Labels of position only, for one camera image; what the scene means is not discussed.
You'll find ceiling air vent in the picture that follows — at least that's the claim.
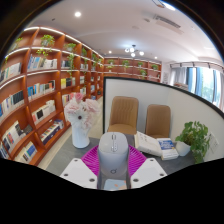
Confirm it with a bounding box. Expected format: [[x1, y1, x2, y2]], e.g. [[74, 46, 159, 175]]
[[153, 13, 184, 34]]

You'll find pink and white flower bouquet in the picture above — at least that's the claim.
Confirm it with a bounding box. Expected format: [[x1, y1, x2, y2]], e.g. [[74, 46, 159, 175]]
[[63, 92, 100, 131]]

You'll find large window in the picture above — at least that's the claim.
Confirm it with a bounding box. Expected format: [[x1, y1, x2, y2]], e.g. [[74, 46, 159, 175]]
[[186, 66, 223, 108]]

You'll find white black-edged desk partition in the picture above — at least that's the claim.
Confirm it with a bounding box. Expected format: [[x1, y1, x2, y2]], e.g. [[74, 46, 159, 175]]
[[103, 76, 224, 168]]

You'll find multi-bulb ceiling lamp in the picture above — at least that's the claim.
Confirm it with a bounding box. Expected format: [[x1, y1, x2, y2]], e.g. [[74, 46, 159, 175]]
[[124, 44, 145, 58]]

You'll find white computer mouse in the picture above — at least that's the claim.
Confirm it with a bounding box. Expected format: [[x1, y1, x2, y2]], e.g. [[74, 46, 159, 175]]
[[97, 131, 130, 178]]

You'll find white and blue book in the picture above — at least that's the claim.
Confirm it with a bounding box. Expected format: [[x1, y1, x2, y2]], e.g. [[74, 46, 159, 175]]
[[156, 137, 180, 161]]

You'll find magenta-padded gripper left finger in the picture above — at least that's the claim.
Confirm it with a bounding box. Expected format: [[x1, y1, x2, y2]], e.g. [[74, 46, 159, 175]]
[[59, 145, 101, 190]]

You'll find white wall socket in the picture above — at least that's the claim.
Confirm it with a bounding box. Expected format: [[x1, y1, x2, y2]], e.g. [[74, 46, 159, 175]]
[[209, 133, 220, 154]]

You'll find thick white book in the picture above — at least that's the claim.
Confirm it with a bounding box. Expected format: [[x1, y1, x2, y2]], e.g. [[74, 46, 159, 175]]
[[133, 130, 163, 158]]

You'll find orange wall shelf with plants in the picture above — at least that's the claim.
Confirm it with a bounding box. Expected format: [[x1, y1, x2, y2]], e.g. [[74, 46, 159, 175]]
[[103, 57, 163, 83]]

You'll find orange curved bookshelf unit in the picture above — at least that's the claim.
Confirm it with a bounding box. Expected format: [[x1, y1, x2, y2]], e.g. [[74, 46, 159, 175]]
[[0, 26, 105, 166]]

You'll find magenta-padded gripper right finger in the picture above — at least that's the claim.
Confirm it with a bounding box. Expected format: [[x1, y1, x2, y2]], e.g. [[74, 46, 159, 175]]
[[128, 144, 168, 189]]

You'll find green potted plant white pot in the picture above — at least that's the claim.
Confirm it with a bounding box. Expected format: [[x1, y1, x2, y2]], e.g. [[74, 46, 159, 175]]
[[174, 120, 211, 164]]

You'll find tan upholstered chair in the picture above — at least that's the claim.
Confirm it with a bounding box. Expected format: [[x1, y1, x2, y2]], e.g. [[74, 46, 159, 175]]
[[145, 103, 172, 140], [107, 95, 140, 136]]

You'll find white ceramic jug vase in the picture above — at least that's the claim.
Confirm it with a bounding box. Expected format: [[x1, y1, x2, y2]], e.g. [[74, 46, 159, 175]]
[[71, 123, 91, 149]]

